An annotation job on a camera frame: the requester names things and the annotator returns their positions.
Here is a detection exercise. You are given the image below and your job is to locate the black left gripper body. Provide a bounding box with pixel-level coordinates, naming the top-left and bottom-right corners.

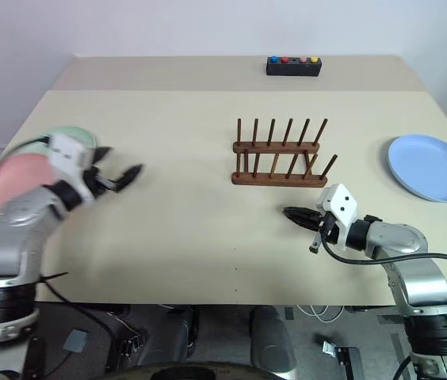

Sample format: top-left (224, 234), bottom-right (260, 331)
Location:
top-left (82, 164), bottom-right (120, 197)

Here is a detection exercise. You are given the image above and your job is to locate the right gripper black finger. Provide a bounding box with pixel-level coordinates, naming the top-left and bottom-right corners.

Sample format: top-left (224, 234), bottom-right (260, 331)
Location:
top-left (285, 213), bottom-right (320, 231)
top-left (281, 205), bottom-right (322, 221)

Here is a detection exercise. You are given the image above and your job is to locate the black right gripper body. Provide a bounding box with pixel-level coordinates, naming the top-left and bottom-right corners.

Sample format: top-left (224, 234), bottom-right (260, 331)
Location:
top-left (309, 212), bottom-right (338, 254)

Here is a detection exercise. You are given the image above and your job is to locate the green plate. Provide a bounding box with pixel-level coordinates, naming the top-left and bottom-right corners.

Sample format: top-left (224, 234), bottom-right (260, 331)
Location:
top-left (20, 125), bottom-right (99, 158)

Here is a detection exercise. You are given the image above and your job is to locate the pink plate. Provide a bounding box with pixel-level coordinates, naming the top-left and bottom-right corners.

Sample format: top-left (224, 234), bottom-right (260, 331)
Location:
top-left (0, 152), bottom-right (56, 235)

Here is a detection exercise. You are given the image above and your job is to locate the blue plate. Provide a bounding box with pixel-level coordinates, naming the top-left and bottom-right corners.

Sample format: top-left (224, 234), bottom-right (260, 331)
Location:
top-left (388, 135), bottom-right (447, 203)

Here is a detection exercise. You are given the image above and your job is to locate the wooden dish rack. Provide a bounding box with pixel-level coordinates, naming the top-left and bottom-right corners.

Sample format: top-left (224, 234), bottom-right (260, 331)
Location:
top-left (230, 116), bottom-right (339, 187)

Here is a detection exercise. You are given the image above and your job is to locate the dark grey rounded shape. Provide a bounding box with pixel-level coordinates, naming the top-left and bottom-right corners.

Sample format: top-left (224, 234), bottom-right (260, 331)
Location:
top-left (249, 306), bottom-right (298, 370)
top-left (159, 304), bottom-right (201, 359)

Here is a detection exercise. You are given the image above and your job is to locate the black button box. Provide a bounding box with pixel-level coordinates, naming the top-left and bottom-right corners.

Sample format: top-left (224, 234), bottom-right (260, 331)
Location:
top-left (266, 56), bottom-right (322, 78)

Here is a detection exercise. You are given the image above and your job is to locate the grey floor box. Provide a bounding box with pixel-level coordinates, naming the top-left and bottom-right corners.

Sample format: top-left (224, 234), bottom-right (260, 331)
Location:
top-left (62, 329), bottom-right (90, 354)

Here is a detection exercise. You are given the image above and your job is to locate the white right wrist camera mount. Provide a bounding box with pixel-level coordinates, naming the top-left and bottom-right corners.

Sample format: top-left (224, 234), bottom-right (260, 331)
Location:
top-left (314, 183), bottom-right (360, 254)

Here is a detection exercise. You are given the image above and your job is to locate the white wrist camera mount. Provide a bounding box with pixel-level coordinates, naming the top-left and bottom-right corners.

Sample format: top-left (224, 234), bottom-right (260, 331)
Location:
top-left (314, 183), bottom-right (360, 254)
top-left (46, 133), bottom-right (97, 202)

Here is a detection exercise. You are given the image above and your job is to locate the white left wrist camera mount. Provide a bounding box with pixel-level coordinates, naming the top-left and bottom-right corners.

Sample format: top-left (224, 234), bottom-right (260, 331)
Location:
top-left (46, 133), bottom-right (97, 202)

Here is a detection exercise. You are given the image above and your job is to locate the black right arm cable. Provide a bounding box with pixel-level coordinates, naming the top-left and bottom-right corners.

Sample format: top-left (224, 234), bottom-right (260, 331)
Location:
top-left (317, 232), bottom-right (447, 278)

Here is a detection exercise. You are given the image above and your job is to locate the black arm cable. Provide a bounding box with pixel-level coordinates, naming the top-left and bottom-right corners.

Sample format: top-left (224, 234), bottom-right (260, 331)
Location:
top-left (317, 232), bottom-right (447, 278)
top-left (7, 135), bottom-right (52, 159)

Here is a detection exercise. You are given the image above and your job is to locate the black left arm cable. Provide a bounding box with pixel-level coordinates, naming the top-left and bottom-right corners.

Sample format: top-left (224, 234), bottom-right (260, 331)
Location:
top-left (7, 135), bottom-right (52, 159)

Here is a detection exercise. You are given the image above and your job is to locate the white floor cable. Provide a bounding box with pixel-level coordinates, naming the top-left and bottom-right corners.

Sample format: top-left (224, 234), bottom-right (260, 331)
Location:
top-left (296, 304), bottom-right (346, 324)

